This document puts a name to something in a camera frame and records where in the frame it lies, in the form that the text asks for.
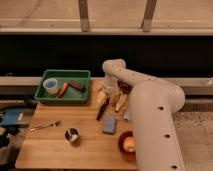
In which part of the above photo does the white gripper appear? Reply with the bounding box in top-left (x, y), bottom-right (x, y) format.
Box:
top-left (97, 75), bottom-right (127, 112)

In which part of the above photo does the black dish brush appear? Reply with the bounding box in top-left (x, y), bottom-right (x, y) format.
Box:
top-left (96, 98), bottom-right (109, 121)

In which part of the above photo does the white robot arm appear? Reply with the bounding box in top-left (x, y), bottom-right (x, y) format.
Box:
top-left (102, 59), bottom-right (186, 171)

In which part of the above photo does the small metal cup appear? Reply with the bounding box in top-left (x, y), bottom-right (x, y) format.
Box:
top-left (65, 128), bottom-right (80, 144)

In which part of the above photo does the translucent blue plastic cup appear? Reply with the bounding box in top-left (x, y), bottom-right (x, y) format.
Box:
top-left (43, 78), bottom-right (59, 95)

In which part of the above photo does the grey crumpled cloth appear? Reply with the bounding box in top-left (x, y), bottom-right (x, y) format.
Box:
top-left (123, 110), bottom-right (131, 122)

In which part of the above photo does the blue sponge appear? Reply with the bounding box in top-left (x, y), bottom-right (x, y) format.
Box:
top-left (103, 115), bottom-right (117, 135)

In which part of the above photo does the brown rectangular block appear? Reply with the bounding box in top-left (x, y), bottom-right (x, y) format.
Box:
top-left (69, 80), bottom-right (85, 92)

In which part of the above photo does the yellow fruit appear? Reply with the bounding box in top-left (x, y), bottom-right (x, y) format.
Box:
top-left (123, 137), bottom-right (135, 153)

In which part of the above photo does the orange carrot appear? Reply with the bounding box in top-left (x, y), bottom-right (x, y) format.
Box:
top-left (56, 82), bottom-right (68, 98)

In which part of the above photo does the green plastic tray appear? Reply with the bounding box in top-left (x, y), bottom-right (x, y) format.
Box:
top-left (34, 69), bottom-right (90, 105)

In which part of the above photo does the red bowl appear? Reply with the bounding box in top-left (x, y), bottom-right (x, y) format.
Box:
top-left (118, 131), bottom-right (136, 161)

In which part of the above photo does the metal fork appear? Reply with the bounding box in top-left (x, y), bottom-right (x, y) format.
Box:
top-left (30, 121), bottom-right (61, 131)

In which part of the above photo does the blue box on floor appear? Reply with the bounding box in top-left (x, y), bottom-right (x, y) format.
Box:
top-left (0, 109), bottom-right (23, 126)

